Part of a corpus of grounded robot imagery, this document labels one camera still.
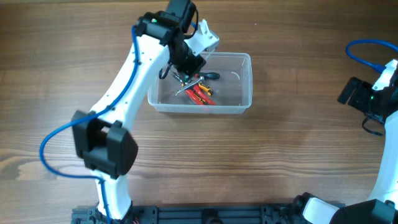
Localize clear plastic container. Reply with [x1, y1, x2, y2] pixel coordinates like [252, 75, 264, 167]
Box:
[147, 52, 252, 114]

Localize red black screwdriver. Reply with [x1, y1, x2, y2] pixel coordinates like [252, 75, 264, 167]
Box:
[195, 72, 220, 80]

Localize red handled cutting pliers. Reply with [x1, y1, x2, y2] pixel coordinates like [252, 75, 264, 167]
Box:
[185, 83, 216, 106]

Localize small silver wrench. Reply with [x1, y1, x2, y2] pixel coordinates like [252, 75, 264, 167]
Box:
[175, 77, 205, 96]

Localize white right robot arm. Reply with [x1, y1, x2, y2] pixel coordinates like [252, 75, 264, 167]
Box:
[290, 67, 397, 223]

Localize orange black needle-nose pliers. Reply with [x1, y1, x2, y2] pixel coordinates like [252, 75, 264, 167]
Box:
[172, 72, 216, 105]

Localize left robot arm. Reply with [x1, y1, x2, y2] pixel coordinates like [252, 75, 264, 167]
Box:
[72, 1, 206, 223]

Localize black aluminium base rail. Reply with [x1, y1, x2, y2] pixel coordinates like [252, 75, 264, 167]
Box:
[71, 202, 346, 224]

